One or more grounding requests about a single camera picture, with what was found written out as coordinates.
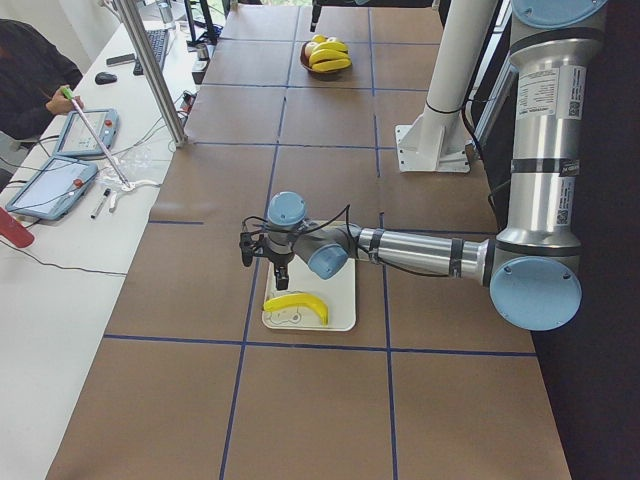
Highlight black smartphone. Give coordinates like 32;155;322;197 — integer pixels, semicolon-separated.
105;53;136;68

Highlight black keyboard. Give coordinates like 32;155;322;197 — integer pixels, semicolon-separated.
133;29;170;76

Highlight brown wicker basket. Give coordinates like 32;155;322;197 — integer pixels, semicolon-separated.
300;40;352;76

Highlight near teach pendant tablet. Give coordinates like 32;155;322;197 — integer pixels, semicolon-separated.
6;155;98;221

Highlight black marker pen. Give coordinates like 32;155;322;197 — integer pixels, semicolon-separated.
90;188;111;220

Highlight seated person dark clothes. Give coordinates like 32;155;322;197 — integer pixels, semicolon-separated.
1;19;83;140

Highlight far teach pendant tablet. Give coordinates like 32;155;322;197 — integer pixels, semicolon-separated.
53;108;119;158

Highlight aluminium frame post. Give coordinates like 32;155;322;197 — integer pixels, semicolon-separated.
114;0;188;148

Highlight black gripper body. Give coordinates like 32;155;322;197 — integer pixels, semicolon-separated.
264;238;295;278

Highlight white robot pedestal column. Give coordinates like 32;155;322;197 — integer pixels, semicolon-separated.
395;0;499;174

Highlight black computer mouse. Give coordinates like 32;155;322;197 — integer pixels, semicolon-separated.
94;72;118;85

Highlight small steel cup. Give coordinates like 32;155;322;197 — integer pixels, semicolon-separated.
195;43;209;61

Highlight orange black connector board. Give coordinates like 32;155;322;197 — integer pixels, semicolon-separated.
180;91;197;114

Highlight white bear print tray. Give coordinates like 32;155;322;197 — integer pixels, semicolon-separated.
261;220;360;333

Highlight teach pendant tablet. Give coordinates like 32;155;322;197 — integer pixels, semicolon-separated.
6;155;98;221
53;108;119;158

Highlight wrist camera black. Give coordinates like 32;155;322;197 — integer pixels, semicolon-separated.
239;215;266;267

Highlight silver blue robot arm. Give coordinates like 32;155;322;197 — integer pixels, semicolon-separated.
243;1;607;331

